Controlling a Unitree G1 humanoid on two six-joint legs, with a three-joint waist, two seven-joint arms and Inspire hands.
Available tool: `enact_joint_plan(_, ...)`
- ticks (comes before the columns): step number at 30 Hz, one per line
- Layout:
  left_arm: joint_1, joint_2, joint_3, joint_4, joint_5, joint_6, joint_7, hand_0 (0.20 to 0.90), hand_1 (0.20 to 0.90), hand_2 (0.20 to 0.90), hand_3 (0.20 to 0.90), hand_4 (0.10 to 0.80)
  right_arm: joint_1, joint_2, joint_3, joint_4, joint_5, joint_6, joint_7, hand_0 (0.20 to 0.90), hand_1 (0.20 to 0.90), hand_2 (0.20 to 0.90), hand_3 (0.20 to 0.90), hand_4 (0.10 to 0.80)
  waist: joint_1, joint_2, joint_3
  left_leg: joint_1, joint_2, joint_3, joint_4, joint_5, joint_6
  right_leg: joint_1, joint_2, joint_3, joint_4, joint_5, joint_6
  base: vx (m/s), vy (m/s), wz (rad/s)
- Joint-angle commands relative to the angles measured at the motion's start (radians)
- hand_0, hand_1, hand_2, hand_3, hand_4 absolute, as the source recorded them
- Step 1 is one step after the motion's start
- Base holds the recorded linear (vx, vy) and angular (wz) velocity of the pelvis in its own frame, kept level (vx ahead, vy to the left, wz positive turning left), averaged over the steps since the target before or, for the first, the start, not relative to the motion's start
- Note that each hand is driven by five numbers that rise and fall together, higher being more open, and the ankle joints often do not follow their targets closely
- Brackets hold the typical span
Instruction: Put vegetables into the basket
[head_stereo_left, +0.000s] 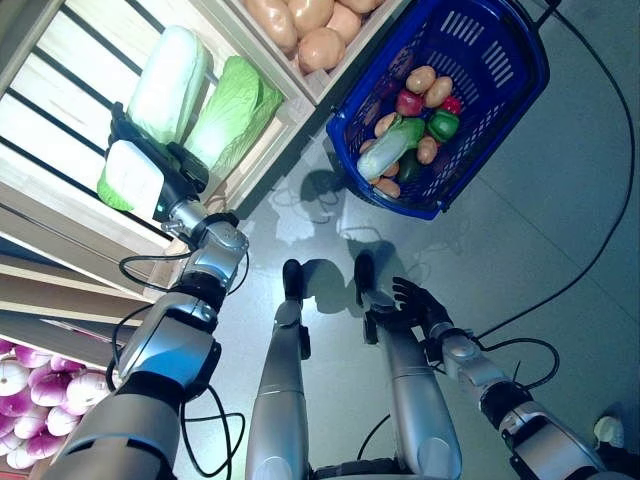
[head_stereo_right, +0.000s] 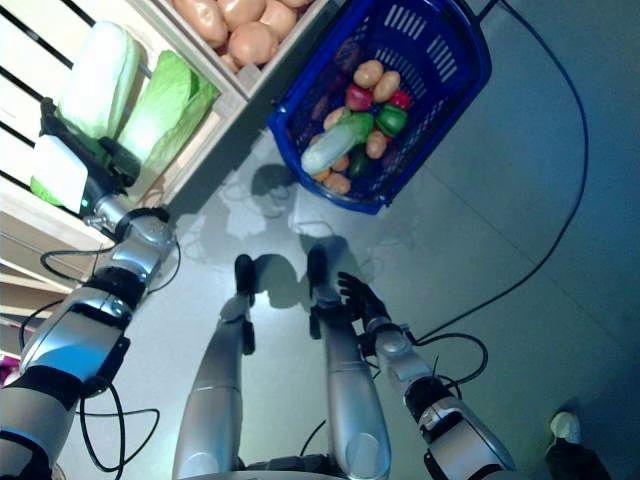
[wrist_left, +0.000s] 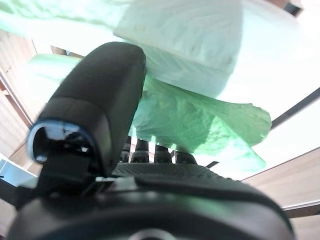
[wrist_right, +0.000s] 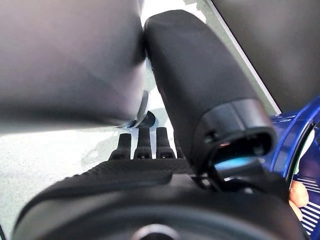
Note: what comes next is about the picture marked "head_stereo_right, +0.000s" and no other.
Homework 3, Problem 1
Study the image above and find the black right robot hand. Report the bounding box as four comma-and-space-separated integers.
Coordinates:
335, 271, 392, 334

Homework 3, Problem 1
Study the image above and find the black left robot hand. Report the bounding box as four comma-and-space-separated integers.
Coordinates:
38, 97, 142, 214

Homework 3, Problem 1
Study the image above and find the green white napa cabbage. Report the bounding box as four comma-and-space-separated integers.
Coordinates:
29, 19, 149, 211
117, 49, 221, 179

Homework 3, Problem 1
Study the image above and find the blue plastic shopping basket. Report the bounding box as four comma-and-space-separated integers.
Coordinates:
267, 0, 491, 216

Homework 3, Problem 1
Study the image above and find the slatted wooden crate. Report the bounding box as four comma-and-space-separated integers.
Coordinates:
0, 0, 250, 261
154, 0, 329, 101

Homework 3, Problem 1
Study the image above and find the dark green pepper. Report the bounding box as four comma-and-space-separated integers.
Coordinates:
347, 148, 371, 180

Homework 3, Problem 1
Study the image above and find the small napa cabbage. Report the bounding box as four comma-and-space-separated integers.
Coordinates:
300, 111, 376, 176

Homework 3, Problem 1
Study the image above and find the dark robot waist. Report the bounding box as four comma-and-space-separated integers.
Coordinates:
234, 452, 351, 480

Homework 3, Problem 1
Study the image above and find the green bell pepper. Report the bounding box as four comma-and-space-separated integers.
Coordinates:
375, 103, 407, 137

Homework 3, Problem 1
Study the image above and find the purple white turnip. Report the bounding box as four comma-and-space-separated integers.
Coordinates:
0, 352, 21, 389

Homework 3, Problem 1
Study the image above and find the white shoe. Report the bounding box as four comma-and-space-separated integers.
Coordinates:
549, 409, 584, 446

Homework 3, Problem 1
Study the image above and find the dark trouser leg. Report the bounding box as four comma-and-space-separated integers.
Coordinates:
544, 439, 614, 480

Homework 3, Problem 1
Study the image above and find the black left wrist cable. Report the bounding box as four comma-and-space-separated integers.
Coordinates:
19, 207, 181, 474

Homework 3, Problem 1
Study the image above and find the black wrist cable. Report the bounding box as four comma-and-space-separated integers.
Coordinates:
19, 207, 181, 474
399, 332, 489, 391

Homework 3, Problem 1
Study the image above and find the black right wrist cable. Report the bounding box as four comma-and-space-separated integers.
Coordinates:
399, 332, 489, 391

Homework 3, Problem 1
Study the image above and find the wooden display shelf frame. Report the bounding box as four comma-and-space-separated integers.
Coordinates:
0, 214, 116, 361

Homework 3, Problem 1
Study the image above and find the long black floor cable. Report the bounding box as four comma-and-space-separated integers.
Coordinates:
414, 0, 589, 346

